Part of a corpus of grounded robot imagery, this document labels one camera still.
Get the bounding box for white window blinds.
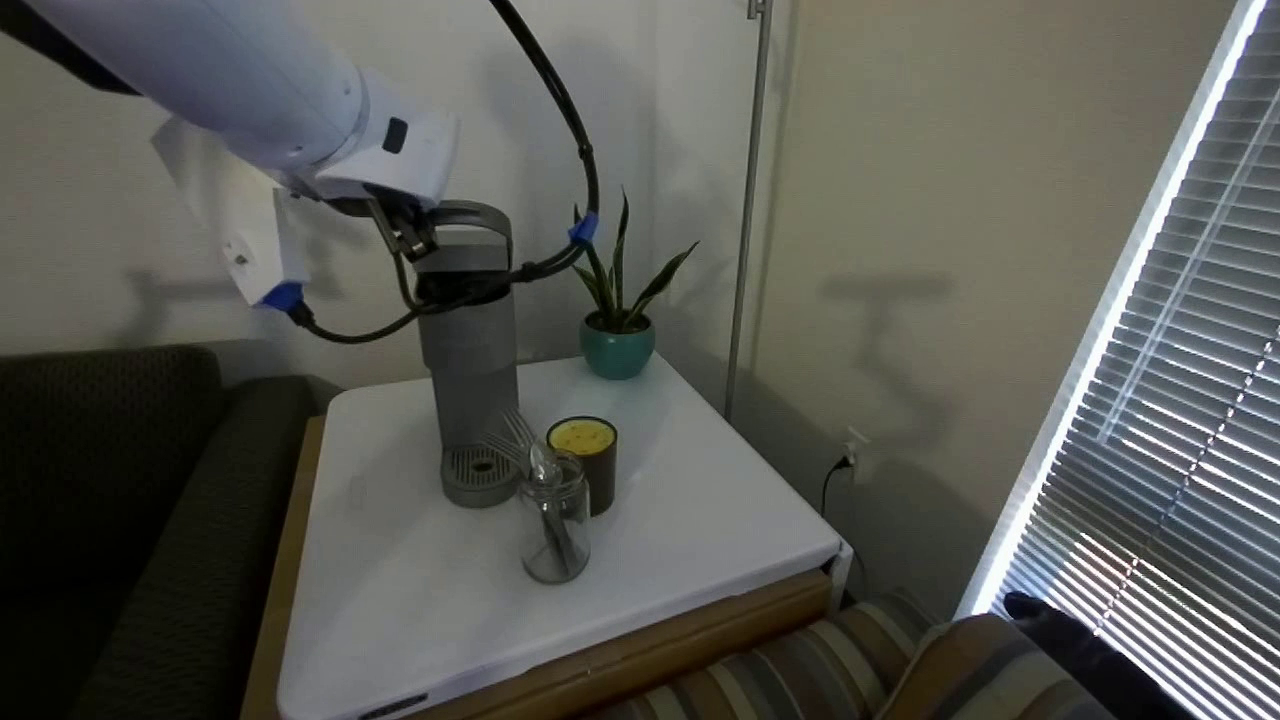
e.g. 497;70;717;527
954;0;1280;720

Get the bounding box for striped fabric armchair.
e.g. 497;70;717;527
584;597;1115;720

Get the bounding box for thin metal lamp pole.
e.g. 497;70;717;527
719;0;780;423

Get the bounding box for white plastic board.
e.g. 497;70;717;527
273;350;857;720

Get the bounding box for clear glass jar with utensils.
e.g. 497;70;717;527
514;436;597;589

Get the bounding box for black cloth on armchair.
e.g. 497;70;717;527
998;589;1196;720

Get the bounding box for black power cord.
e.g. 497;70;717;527
816;452;857;521

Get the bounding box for dark candle jar yellow wax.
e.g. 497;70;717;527
545;412;625;521

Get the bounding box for snake plant in teal pot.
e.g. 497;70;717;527
569;190;702;382

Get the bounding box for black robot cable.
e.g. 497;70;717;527
282;0;603;348

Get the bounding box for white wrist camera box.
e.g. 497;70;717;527
150;116;325;316

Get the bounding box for wooden side table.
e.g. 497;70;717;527
234;412;838;720

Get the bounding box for grey pod coffee maker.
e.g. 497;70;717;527
404;196;532;512

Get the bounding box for dark grey sofa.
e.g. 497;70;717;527
0;343;342;720

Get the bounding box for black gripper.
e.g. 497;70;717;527
315;179;445;265

